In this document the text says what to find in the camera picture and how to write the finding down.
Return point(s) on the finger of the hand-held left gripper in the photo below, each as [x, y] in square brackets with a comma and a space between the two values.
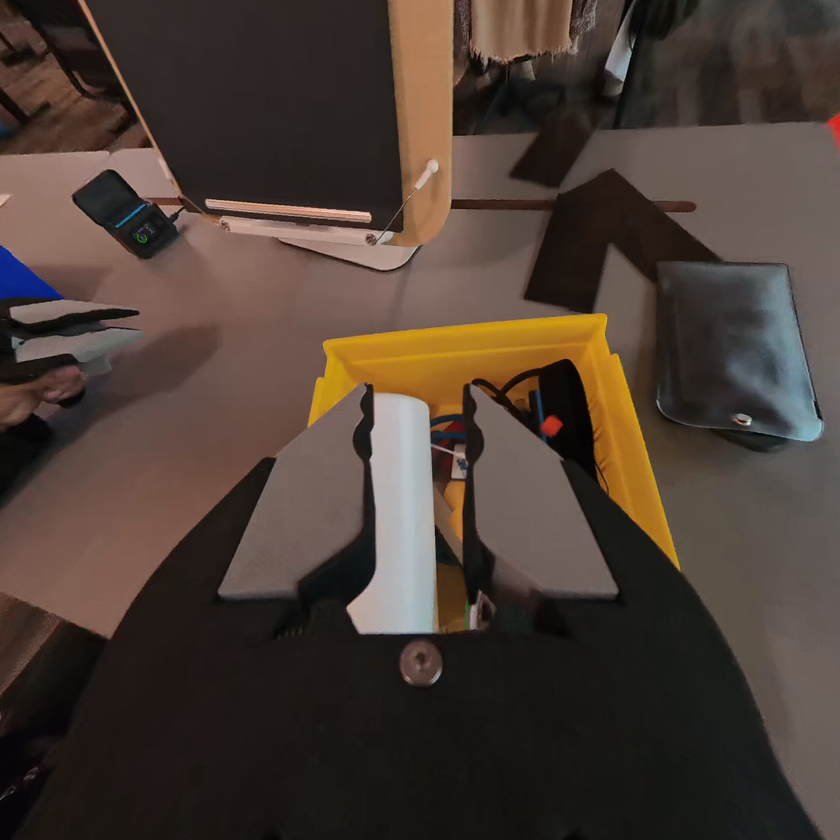
[85, 344]
[65, 313]

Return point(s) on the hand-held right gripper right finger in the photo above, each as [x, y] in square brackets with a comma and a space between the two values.
[538, 518]

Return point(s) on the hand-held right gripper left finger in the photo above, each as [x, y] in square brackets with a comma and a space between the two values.
[302, 518]

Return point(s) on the blue plastic bin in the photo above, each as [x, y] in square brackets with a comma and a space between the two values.
[23, 279]

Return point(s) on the white plastic cylinder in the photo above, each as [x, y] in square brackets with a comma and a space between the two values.
[403, 512]

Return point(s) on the yellow crate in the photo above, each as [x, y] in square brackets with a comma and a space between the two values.
[459, 361]

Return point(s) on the person's left hand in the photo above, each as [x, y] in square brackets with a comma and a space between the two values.
[33, 394]

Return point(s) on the black charging case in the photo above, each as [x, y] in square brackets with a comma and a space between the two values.
[141, 229]

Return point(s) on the white board stand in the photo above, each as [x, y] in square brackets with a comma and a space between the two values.
[315, 233]

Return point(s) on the black leather pouch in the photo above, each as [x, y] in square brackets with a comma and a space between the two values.
[728, 348]

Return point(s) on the dark angled flat mat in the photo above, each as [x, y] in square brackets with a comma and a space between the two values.
[590, 243]

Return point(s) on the dark flat mat strip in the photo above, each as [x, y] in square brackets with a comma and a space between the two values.
[554, 154]

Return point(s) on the black board with wooden frame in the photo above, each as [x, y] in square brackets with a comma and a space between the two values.
[262, 98]

